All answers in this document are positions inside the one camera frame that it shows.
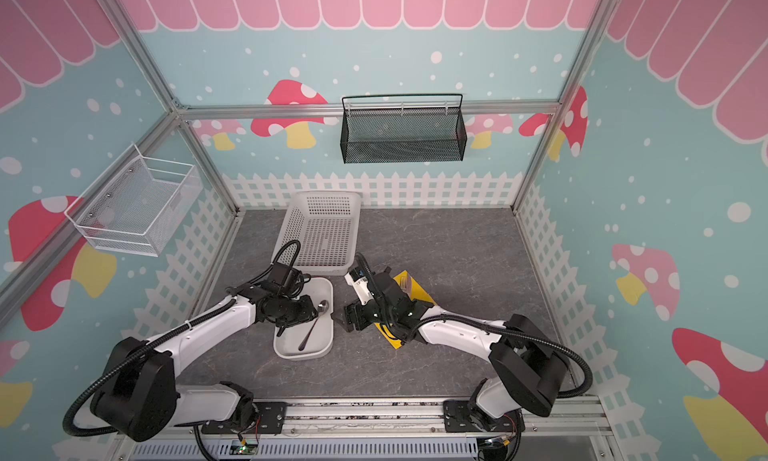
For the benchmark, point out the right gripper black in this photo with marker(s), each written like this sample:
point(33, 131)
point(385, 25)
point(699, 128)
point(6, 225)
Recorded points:
point(365, 314)

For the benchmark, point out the white wire wall basket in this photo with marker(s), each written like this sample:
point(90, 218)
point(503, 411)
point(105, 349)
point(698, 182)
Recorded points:
point(137, 205)

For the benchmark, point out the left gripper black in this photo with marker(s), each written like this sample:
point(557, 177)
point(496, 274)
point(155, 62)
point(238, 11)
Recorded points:
point(305, 315)

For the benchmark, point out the silver spoon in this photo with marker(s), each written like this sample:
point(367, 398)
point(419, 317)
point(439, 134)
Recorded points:
point(322, 308)

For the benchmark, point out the white plastic tray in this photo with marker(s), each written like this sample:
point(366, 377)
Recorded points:
point(321, 340)

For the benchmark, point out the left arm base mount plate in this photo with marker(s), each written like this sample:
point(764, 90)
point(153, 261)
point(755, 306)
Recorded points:
point(259, 417)

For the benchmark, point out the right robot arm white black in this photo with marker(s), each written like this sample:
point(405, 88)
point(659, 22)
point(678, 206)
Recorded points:
point(531, 371)

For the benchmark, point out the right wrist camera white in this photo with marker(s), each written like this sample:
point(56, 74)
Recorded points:
point(357, 279)

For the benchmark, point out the black mesh wall basket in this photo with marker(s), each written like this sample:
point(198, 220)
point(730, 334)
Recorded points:
point(403, 128)

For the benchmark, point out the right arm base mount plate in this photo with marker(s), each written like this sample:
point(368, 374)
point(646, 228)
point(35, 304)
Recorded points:
point(461, 416)

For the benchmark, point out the white perforated plastic basket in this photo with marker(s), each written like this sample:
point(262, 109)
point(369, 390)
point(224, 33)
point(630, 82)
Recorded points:
point(326, 224)

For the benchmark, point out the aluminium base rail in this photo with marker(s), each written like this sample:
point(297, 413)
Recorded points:
point(419, 416)

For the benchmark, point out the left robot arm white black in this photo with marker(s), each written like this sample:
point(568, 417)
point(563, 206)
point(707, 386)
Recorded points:
point(138, 394)

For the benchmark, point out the yellow paper napkin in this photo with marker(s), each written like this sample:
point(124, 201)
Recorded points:
point(420, 290)

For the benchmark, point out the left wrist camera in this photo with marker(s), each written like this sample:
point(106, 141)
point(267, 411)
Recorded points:
point(281, 278)

